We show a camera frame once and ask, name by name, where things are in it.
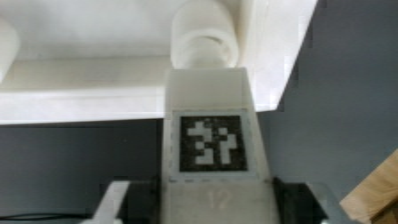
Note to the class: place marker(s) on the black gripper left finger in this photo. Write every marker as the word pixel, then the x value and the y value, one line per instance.
pixel 126 203

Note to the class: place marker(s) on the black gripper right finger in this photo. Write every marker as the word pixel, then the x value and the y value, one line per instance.
pixel 307 203

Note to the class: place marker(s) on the wooden block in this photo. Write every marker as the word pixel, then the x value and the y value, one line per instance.
pixel 375 192

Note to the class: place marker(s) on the white table leg tag 12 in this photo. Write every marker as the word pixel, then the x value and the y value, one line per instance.
pixel 216 189

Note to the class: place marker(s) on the white square table top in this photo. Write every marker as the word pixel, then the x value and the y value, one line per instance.
pixel 121 59

